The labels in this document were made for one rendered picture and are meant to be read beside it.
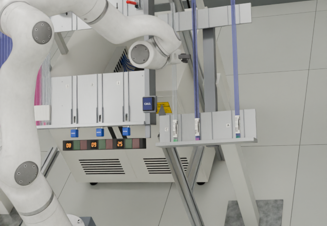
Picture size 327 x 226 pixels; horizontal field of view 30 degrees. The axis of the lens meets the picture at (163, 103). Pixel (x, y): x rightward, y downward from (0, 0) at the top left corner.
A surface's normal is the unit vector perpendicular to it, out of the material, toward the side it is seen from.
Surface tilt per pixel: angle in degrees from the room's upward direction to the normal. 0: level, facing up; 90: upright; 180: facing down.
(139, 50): 49
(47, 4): 97
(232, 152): 90
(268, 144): 0
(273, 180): 0
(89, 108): 45
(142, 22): 25
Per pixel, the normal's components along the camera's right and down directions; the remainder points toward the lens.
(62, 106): -0.36, -0.08
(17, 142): 0.43, -0.14
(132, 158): -0.25, 0.65
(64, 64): -0.27, -0.76
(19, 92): 0.36, 0.34
